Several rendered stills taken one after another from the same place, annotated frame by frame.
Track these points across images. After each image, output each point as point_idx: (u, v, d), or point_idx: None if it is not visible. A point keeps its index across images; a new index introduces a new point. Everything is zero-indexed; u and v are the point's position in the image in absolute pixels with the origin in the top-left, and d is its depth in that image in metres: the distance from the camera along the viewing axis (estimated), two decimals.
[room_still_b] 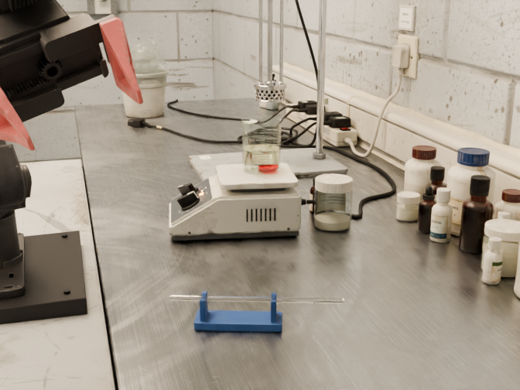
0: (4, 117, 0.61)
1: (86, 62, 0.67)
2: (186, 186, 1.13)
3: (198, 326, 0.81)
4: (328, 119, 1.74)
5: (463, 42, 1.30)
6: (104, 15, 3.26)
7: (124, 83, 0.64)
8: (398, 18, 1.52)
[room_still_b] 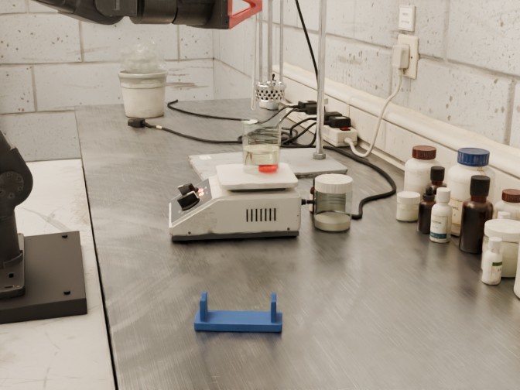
0: (230, 11, 1.03)
1: None
2: (186, 186, 1.13)
3: (198, 326, 0.81)
4: (328, 119, 1.74)
5: (463, 42, 1.30)
6: None
7: (234, 14, 1.05)
8: (398, 18, 1.52)
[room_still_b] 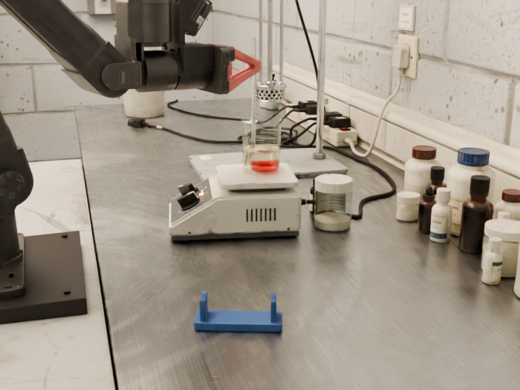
0: (230, 74, 1.06)
1: None
2: (186, 186, 1.13)
3: (198, 326, 0.81)
4: (328, 119, 1.74)
5: (463, 42, 1.30)
6: (104, 15, 3.26)
7: (233, 75, 1.08)
8: (398, 18, 1.52)
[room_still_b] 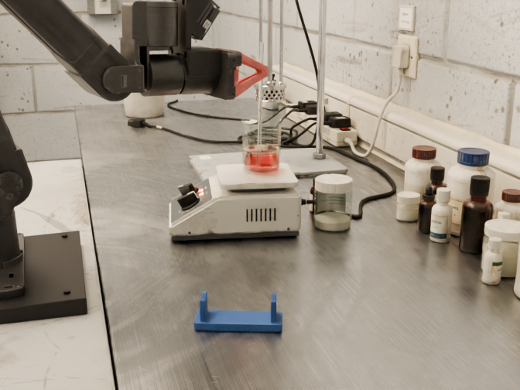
0: (237, 80, 1.05)
1: None
2: (186, 186, 1.13)
3: (198, 326, 0.81)
4: (328, 119, 1.74)
5: (463, 42, 1.30)
6: (104, 15, 3.26)
7: (240, 80, 1.07)
8: (398, 18, 1.52)
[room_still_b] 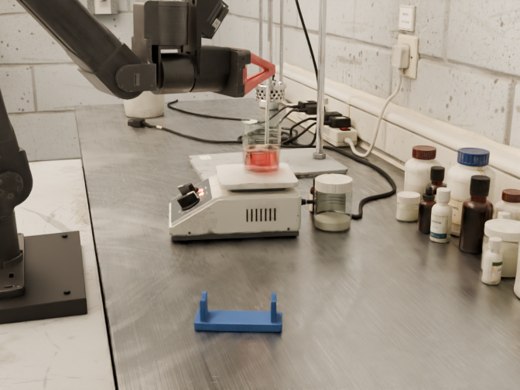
0: (244, 77, 1.06)
1: None
2: (186, 186, 1.13)
3: (198, 326, 0.81)
4: (328, 119, 1.74)
5: (463, 42, 1.30)
6: (104, 15, 3.26)
7: (248, 78, 1.08)
8: (398, 18, 1.52)
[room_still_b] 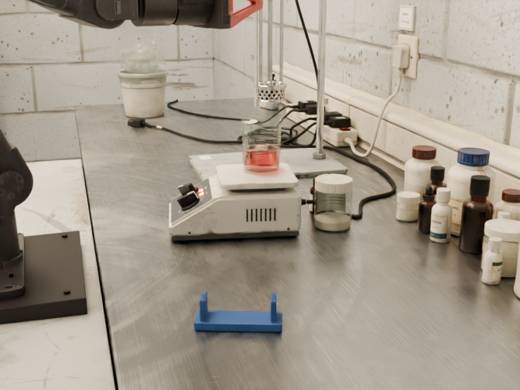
0: (230, 10, 1.03)
1: None
2: (186, 186, 1.13)
3: (198, 326, 0.81)
4: (328, 119, 1.74)
5: (463, 42, 1.30)
6: None
7: (234, 12, 1.05)
8: (398, 18, 1.52)
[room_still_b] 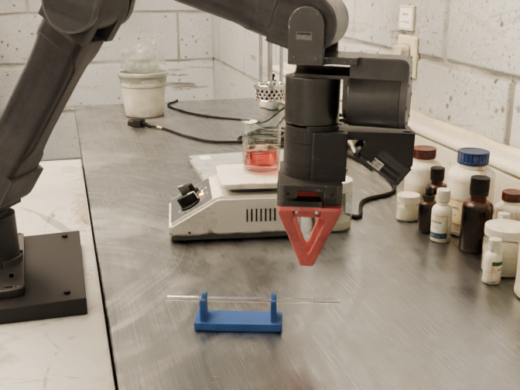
0: (299, 215, 0.75)
1: None
2: (186, 186, 1.13)
3: (198, 326, 0.81)
4: None
5: (463, 42, 1.30)
6: None
7: (295, 217, 0.80)
8: (398, 18, 1.52)
